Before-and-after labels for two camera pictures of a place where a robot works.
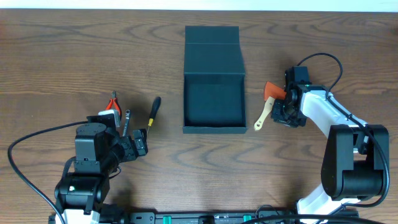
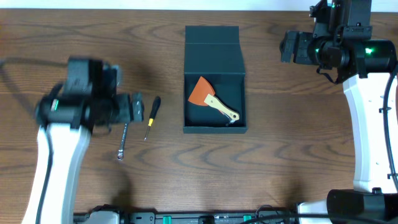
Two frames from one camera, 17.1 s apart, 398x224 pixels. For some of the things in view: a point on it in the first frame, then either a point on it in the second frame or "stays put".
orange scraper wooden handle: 271,92 to 203,93
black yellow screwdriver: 156,106 stays put
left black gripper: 134,147 to 134,107
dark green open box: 214,90 stays put
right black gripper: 278,105 to 307,40
